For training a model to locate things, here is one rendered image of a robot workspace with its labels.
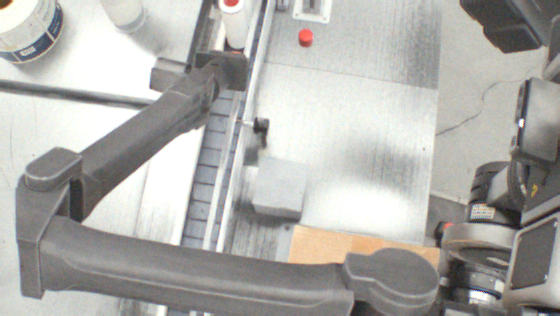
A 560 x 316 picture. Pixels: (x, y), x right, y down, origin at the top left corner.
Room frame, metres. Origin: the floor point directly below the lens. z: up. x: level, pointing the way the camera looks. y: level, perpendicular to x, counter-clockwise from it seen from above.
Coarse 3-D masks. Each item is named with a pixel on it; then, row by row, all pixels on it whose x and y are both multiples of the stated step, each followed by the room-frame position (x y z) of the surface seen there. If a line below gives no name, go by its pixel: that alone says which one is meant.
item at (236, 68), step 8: (200, 56) 0.50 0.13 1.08; (208, 56) 0.50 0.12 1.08; (216, 56) 0.50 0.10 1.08; (224, 56) 0.49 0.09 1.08; (232, 56) 0.49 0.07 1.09; (200, 64) 0.49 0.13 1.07; (208, 64) 0.46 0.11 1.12; (216, 64) 0.46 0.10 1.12; (224, 64) 0.47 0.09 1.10; (232, 64) 0.48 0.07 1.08; (240, 64) 0.48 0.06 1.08; (248, 64) 0.48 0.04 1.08; (224, 72) 0.44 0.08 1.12; (232, 72) 0.46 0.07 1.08; (240, 72) 0.47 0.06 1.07; (232, 80) 0.45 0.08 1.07; (240, 80) 0.45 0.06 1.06; (232, 88) 0.44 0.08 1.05; (240, 88) 0.44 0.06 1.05
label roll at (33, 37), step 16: (0, 0) 0.77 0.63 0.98; (16, 0) 0.73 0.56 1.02; (32, 0) 0.73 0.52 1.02; (48, 0) 0.75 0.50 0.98; (0, 16) 0.70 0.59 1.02; (16, 16) 0.69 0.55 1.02; (32, 16) 0.69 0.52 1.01; (48, 16) 0.72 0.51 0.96; (0, 32) 0.65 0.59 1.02; (16, 32) 0.66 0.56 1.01; (32, 32) 0.67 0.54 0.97; (48, 32) 0.70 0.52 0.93; (0, 48) 0.65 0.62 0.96; (16, 48) 0.65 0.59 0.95; (32, 48) 0.66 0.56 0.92; (48, 48) 0.68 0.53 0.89
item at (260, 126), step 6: (240, 120) 0.41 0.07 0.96; (258, 120) 0.40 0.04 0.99; (264, 120) 0.40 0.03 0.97; (240, 126) 0.40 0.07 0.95; (246, 126) 0.40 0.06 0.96; (252, 126) 0.40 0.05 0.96; (258, 126) 0.39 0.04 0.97; (264, 126) 0.39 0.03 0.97; (258, 132) 0.38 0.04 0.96; (264, 132) 0.38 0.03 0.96; (264, 138) 0.39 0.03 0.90; (264, 144) 0.39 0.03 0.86
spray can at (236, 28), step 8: (224, 0) 0.63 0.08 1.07; (232, 0) 0.62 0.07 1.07; (240, 0) 0.64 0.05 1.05; (224, 8) 0.62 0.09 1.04; (232, 8) 0.62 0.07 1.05; (240, 8) 0.62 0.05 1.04; (224, 16) 0.62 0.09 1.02; (232, 16) 0.61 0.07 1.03; (240, 16) 0.62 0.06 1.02; (224, 24) 0.63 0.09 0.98; (232, 24) 0.61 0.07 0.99; (240, 24) 0.62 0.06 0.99; (232, 32) 0.61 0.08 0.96; (240, 32) 0.62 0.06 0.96; (232, 40) 0.62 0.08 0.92; (240, 40) 0.61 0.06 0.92; (240, 48) 0.61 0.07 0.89
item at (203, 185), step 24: (264, 0) 0.74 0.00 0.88; (216, 120) 0.45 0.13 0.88; (216, 144) 0.39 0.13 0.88; (216, 168) 0.34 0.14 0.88; (192, 192) 0.30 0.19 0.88; (192, 216) 0.25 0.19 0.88; (216, 216) 0.24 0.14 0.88; (192, 240) 0.20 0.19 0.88; (216, 240) 0.19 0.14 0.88; (168, 312) 0.05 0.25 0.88
